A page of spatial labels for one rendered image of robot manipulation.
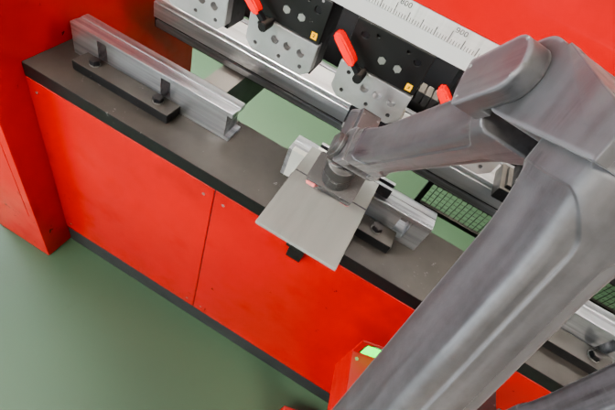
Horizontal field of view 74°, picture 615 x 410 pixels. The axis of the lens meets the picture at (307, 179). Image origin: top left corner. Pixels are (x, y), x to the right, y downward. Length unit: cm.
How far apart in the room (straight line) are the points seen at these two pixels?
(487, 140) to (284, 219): 54
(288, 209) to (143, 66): 55
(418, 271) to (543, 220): 81
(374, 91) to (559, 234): 61
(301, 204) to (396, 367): 59
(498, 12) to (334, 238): 48
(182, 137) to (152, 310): 88
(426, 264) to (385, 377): 78
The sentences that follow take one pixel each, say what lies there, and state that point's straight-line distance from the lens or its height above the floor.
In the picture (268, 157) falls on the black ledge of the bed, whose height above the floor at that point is 88.
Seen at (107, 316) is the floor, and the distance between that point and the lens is 178.
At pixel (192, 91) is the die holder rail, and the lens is 107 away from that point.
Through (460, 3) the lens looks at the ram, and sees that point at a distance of 72.
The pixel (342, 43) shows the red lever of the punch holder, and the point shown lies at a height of 130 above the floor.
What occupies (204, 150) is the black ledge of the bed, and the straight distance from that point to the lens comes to 106.
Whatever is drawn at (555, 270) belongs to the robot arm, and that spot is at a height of 151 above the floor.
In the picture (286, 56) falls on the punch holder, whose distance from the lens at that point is 85.
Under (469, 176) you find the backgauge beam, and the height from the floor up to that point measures 97.
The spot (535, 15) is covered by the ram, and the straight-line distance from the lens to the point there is 71.
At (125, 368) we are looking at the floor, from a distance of 172.
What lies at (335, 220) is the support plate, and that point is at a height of 100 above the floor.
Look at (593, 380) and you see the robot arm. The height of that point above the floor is 120.
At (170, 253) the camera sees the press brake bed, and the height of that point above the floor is 39.
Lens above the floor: 165
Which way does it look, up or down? 47 degrees down
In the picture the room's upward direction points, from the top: 24 degrees clockwise
